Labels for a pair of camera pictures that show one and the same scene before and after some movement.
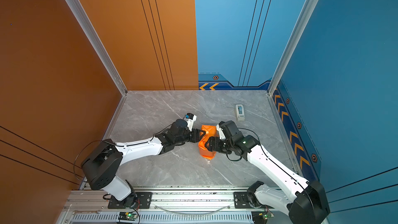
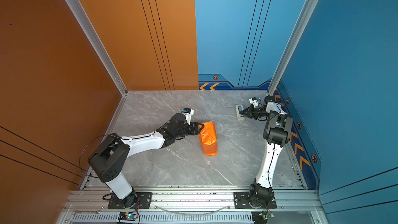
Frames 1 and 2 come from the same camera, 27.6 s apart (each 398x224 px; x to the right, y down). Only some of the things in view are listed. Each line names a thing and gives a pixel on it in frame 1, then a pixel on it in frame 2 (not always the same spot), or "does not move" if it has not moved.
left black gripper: x=195 y=133 to x=195 y=128
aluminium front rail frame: x=174 y=206 does not move
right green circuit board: x=260 y=217 does not move
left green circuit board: x=128 y=215 does not move
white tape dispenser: x=240 y=112 does not move
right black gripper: x=211 y=140 to x=251 y=113
